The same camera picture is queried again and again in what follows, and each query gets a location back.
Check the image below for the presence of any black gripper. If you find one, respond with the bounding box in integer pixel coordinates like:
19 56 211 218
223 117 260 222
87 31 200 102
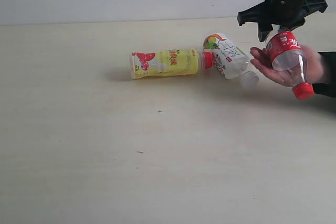
237 0 328 42

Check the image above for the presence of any clear cola bottle red label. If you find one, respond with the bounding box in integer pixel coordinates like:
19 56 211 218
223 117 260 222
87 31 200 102
265 30 314 100

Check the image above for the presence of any white label bottle white cap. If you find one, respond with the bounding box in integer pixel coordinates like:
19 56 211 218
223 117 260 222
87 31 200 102
203 33 259 89

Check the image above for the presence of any yellow drink bottle red cap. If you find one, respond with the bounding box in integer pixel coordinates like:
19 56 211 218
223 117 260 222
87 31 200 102
129 49 213 79

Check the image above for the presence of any dark sleeve forearm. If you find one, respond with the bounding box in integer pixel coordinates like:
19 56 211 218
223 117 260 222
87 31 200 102
313 51 335 98

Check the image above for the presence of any open human hand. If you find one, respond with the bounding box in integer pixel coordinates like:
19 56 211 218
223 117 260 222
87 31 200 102
249 44 324 88

